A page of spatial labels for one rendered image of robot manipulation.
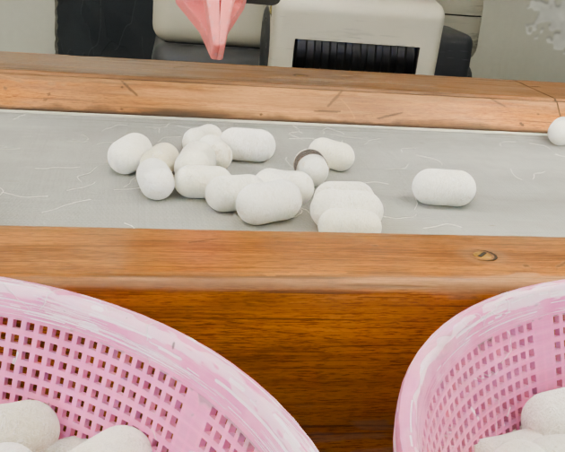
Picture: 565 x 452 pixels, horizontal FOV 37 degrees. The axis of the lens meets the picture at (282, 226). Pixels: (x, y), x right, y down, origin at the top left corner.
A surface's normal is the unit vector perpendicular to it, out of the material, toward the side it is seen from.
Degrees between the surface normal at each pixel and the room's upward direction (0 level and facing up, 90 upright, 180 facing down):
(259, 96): 45
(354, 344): 90
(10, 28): 90
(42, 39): 89
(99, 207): 0
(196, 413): 72
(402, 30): 98
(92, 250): 0
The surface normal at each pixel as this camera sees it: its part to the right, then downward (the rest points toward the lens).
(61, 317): -0.35, 0.02
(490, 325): 0.71, 0.04
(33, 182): 0.08, -0.94
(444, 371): 0.88, -0.04
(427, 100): 0.18, -0.42
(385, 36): 0.10, 0.47
